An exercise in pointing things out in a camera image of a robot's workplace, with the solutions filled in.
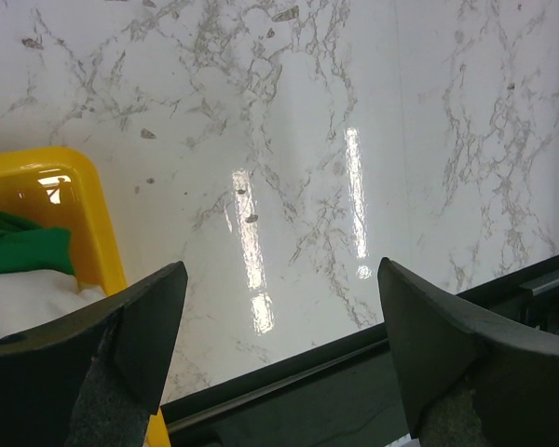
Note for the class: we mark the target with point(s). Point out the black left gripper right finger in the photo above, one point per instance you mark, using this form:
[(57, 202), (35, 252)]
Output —
[(468, 376)]

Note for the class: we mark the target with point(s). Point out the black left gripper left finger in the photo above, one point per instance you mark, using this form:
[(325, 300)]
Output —
[(93, 377)]

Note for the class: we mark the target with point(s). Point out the cream white t shirt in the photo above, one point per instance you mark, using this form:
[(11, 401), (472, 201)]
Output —
[(30, 299)]

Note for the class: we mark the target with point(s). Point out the green garment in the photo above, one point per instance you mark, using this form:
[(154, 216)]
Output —
[(28, 246)]

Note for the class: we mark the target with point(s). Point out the yellow plastic bin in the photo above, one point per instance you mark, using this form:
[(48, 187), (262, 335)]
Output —
[(59, 187)]

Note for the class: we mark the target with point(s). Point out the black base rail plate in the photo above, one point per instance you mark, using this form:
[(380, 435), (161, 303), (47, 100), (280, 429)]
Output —
[(345, 393)]

